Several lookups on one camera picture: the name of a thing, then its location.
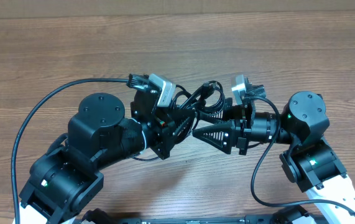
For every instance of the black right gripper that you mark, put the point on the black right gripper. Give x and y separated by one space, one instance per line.
237 114

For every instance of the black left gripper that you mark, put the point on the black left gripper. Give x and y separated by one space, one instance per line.
164 125

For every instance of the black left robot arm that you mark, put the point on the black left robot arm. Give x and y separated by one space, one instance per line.
68 176

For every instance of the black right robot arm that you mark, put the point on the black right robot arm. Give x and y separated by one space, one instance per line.
310 162

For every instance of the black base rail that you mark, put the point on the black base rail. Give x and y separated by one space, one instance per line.
192 221

